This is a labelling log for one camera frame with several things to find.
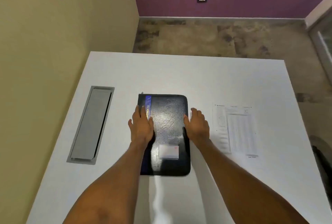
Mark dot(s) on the person's left hand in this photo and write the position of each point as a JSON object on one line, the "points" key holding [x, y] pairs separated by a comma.
{"points": [[141, 130]]}

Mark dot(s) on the black office chair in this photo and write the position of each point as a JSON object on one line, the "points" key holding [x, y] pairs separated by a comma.
{"points": [[325, 161]]}

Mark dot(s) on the person's right forearm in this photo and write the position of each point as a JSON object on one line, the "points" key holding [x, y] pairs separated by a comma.
{"points": [[238, 187]]}

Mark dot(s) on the white framed glass door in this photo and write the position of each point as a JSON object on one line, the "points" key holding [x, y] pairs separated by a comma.
{"points": [[323, 37]]}

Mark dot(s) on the person's right hand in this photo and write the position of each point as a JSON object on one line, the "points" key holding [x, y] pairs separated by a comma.
{"points": [[198, 130]]}

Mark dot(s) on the printed white paper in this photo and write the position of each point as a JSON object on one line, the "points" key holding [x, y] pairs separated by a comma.
{"points": [[241, 130]]}

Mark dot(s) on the black zip portfolio folder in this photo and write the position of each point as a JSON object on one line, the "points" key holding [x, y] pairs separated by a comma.
{"points": [[168, 117]]}

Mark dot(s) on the person's left forearm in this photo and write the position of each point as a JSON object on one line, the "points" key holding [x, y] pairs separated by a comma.
{"points": [[114, 187]]}

